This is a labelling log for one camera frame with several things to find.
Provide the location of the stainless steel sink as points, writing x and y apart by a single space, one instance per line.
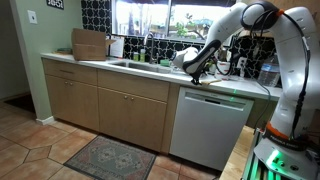
140 66

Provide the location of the large clear water bottle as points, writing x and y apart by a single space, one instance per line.
268 73

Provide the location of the white framed card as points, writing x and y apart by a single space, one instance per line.
117 47

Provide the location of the white light switch plate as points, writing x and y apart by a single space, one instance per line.
32 16

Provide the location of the patterned green red rug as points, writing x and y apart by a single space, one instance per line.
111 160

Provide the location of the kitchen window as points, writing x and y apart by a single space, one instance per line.
146 18

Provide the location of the brown cardboard box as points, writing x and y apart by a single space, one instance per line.
88 45

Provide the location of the black white wall art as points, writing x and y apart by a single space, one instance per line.
55 3

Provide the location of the white crock with red peppers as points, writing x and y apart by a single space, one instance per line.
225 68

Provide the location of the green sponge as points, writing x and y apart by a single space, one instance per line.
164 62

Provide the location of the light wooden board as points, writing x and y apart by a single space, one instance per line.
235 160

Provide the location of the light wooden base cabinets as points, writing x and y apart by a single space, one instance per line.
130 113

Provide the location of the flat green tray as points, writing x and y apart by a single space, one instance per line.
62 51

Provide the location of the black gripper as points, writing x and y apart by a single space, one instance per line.
196 75

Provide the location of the white dishwasher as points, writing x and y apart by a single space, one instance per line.
208 130

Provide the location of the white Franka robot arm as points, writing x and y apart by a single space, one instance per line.
293 50

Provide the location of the white wall power outlet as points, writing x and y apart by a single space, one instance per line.
242 62

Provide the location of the metal robot base stand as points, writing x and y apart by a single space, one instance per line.
286 166

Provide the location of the green soap bottle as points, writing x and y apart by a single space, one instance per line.
142 56

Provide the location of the chrome kitchen faucet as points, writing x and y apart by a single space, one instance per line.
150 38

